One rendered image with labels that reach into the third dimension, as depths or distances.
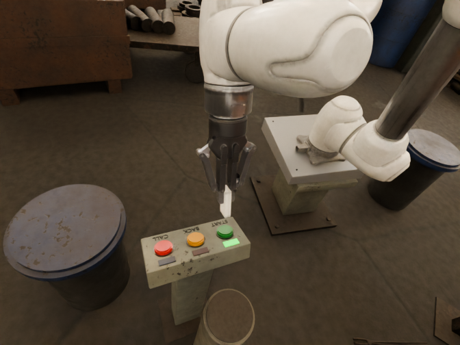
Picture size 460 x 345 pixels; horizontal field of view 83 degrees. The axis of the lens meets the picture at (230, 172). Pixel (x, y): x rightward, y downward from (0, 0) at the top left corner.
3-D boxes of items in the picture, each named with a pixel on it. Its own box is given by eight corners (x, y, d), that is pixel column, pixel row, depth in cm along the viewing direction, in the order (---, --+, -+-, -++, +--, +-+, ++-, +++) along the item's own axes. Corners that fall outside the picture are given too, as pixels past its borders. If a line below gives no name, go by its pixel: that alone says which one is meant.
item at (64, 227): (143, 303, 105) (131, 256, 74) (50, 334, 93) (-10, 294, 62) (132, 234, 124) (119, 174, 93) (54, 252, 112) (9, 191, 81)
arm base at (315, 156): (288, 137, 126) (291, 129, 121) (328, 133, 131) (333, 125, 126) (303, 166, 115) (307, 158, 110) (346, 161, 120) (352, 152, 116)
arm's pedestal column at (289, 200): (249, 178, 161) (262, 140, 138) (306, 174, 172) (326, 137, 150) (271, 236, 135) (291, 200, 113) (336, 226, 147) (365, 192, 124)
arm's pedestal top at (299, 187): (271, 145, 137) (273, 139, 134) (323, 143, 146) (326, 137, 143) (295, 192, 117) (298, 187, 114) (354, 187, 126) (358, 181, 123)
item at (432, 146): (422, 209, 168) (478, 162, 137) (387, 220, 156) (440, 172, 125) (386, 172, 187) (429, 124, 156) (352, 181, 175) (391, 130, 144)
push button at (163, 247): (174, 254, 58) (174, 249, 57) (156, 260, 57) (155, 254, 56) (170, 243, 62) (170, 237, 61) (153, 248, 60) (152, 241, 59)
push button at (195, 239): (206, 246, 61) (206, 240, 60) (189, 250, 60) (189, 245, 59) (201, 235, 64) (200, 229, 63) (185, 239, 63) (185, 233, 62)
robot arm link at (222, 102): (263, 85, 45) (260, 119, 48) (241, 77, 52) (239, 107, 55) (213, 87, 42) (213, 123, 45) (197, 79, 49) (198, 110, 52)
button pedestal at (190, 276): (220, 322, 104) (256, 254, 60) (159, 346, 96) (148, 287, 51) (207, 283, 114) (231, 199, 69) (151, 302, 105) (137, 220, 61)
